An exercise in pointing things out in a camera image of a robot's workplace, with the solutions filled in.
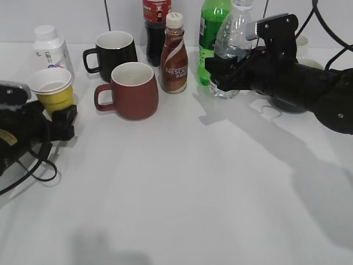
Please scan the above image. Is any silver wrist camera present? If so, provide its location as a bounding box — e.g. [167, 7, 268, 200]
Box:
[1, 80, 31, 111]
[245, 13, 298, 53]

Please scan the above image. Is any red ceramic mug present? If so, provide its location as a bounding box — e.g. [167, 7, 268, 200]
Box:
[94, 62, 159, 121]

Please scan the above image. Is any yellow paper cup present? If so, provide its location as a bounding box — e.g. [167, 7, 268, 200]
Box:
[28, 67, 75, 117]

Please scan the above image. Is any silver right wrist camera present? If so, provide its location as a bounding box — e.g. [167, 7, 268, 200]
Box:
[245, 13, 298, 53]

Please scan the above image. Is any clear water bottle green label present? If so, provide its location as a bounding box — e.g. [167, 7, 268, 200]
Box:
[208, 0, 254, 100]

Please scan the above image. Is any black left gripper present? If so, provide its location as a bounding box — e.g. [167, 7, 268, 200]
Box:
[1, 100, 77, 166]

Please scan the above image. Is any white yogurt drink bottle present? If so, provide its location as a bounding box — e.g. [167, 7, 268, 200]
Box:
[34, 25, 74, 78]

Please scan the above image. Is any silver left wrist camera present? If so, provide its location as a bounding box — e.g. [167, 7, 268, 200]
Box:
[1, 80, 31, 111]

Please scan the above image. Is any brown Nescafe coffee bottle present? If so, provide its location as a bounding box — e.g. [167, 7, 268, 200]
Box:
[161, 12, 188, 94]

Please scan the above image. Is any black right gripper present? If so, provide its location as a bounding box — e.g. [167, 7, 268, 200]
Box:
[205, 46, 297, 97]

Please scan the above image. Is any dark grey ceramic mug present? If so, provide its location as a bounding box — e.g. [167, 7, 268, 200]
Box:
[271, 57, 325, 114]

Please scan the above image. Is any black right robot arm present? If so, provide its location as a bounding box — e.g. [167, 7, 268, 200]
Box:
[205, 47, 352, 135]

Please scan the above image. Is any black ceramic mug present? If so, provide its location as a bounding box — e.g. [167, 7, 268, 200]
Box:
[83, 31, 138, 83]

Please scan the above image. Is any dark cola bottle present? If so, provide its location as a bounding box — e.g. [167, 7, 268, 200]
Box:
[142, 0, 172, 67]

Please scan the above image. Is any white ceramic mug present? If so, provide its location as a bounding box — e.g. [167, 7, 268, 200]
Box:
[296, 34, 309, 57]

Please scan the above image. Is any green soda bottle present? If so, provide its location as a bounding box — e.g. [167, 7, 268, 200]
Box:
[197, 0, 231, 86]

